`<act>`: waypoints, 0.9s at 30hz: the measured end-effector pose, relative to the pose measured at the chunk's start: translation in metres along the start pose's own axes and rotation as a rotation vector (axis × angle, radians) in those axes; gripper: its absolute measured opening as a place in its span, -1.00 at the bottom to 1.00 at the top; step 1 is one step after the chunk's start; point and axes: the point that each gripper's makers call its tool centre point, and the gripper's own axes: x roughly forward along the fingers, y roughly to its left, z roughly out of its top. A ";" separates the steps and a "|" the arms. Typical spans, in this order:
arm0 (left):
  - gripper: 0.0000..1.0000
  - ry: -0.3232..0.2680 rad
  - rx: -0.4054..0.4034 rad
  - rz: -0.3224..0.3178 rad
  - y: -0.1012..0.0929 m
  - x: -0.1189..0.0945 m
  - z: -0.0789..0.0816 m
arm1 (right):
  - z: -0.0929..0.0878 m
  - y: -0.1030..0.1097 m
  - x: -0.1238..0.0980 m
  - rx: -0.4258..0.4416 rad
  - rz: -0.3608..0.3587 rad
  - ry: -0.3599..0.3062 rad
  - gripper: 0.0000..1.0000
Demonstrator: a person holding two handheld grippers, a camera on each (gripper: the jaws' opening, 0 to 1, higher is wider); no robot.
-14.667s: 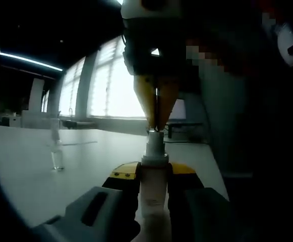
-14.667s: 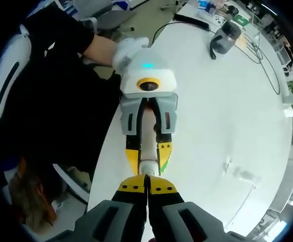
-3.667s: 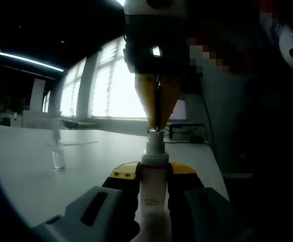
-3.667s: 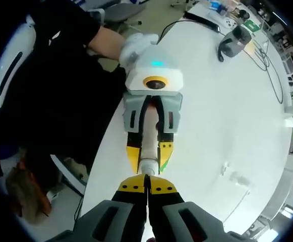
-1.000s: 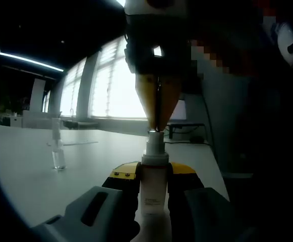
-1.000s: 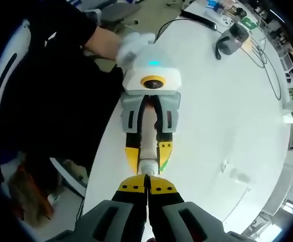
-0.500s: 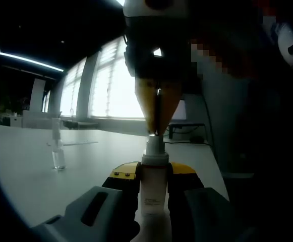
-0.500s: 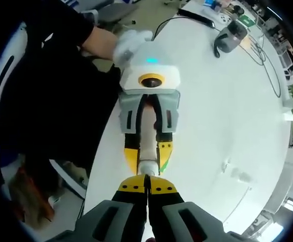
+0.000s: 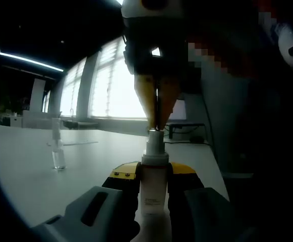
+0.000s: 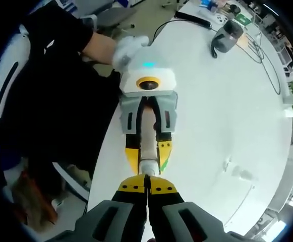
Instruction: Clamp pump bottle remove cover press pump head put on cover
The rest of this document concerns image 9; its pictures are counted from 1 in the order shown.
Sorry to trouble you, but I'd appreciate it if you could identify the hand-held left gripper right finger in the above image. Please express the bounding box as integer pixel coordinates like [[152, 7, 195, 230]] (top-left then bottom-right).
[[167, 162, 261, 242]]

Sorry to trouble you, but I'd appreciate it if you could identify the large bright window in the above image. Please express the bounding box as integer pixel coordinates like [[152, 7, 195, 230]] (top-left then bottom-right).
[[59, 37, 150, 119]]

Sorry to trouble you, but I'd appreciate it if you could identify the pale opaque pump bottle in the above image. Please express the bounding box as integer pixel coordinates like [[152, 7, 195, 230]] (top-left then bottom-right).
[[139, 128, 170, 217]]

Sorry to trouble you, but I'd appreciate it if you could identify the small desktop monitor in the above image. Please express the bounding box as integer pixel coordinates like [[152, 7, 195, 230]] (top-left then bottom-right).
[[172, 99, 188, 120]]

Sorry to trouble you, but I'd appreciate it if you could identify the black t-shirt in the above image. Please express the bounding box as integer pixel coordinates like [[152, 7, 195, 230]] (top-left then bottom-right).
[[226, 75, 293, 242]]

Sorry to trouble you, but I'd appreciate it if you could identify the clear glass pump bottle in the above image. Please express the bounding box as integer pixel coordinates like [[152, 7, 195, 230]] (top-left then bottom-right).
[[47, 117, 67, 171]]

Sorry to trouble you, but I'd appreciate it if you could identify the white column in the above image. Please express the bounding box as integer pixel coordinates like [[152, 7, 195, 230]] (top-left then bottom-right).
[[30, 78, 46, 113]]

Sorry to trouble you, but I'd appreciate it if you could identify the long ceiling light strip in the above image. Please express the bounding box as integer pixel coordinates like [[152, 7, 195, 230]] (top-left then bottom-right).
[[0, 51, 65, 73]]

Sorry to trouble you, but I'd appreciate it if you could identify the white chest-worn device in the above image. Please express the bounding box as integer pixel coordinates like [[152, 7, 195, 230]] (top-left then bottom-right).
[[278, 22, 293, 68]]

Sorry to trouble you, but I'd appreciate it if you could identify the clear plastic bottle cover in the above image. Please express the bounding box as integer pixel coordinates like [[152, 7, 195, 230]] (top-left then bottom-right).
[[51, 117, 62, 140]]

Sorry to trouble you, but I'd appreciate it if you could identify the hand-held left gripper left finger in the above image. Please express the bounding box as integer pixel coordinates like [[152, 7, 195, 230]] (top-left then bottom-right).
[[31, 161, 141, 242]]

